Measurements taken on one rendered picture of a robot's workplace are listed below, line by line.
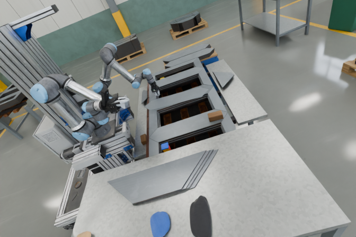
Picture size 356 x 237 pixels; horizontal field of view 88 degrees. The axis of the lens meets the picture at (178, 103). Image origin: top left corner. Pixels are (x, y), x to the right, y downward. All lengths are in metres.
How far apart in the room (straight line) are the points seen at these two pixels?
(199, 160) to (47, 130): 1.40
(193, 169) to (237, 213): 0.31
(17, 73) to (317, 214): 1.98
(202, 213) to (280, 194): 0.37
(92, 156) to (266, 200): 1.38
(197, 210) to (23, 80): 1.54
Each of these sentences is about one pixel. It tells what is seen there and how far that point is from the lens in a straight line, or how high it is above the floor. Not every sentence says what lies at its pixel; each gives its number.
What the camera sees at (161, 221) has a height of 1.08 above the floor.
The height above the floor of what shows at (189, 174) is 1.07.
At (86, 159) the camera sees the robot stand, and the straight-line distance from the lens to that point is 1.84.
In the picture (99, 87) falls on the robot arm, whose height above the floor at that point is 1.25.
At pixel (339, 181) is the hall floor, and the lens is 2.38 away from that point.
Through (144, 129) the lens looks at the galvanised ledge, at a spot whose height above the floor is 0.68.
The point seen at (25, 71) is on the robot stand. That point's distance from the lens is 1.79.
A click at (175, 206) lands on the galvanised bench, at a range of 1.09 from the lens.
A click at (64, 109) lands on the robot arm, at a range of 1.53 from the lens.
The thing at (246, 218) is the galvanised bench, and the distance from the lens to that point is 1.01.
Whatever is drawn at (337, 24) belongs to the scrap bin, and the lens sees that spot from 4.82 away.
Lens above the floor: 2.01
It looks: 37 degrees down
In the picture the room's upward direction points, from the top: 23 degrees counter-clockwise
